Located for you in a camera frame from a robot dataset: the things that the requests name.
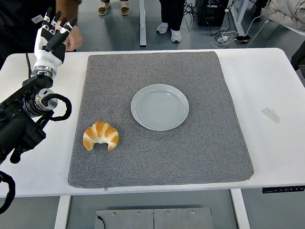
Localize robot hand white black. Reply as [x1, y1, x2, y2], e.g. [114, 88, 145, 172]
[33, 7, 79, 69]

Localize black table control panel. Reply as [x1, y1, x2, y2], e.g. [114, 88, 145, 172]
[262, 185, 305, 194]

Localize beige padded jacket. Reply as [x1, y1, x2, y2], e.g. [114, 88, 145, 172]
[268, 0, 305, 31]

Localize black cable tangle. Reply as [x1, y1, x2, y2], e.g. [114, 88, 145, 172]
[183, 0, 203, 19]

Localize piece of clear tape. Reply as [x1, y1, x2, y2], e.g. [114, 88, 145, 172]
[261, 107, 281, 124]

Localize black smartphone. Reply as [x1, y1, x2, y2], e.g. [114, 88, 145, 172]
[235, 35, 252, 44]

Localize white table leg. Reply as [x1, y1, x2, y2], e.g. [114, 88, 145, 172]
[230, 188, 251, 229]
[53, 195, 71, 229]

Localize white desk leg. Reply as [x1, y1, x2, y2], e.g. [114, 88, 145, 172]
[230, 0, 248, 36]
[139, 0, 147, 47]

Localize white chair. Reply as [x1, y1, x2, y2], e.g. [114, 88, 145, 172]
[246, 19, 305, 48]

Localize grey metal plate with screws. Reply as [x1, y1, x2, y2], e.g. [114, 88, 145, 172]
[94, 207, 213, 229]

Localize person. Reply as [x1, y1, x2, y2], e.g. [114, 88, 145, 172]
[250, 0, 270, 22]
[0, 0, 60, 69]
[156, 0, 186, 43]
[98, 0, 131, 16]

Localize black fabric item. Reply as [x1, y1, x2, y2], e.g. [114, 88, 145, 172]
[290, 40, 305, 72]

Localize grey round plate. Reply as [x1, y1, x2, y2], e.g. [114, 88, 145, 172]
[131, 83, 190, 132]

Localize black computer case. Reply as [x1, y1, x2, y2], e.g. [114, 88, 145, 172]
[197, 0, 230, 27]

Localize grey fabric mat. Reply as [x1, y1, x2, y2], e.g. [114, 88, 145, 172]
[67, 51, 254, 189]

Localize thin black cable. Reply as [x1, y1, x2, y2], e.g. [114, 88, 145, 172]
[96, 216, 107, 229]

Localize person's hand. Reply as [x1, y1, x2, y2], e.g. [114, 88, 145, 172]
[65, 24, 84, 52]

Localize white charger with cable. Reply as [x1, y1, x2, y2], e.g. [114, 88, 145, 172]
[211, 27, 236, 50]

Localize croissant bread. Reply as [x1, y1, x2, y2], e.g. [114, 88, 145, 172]
[82, 121, 120, 151]

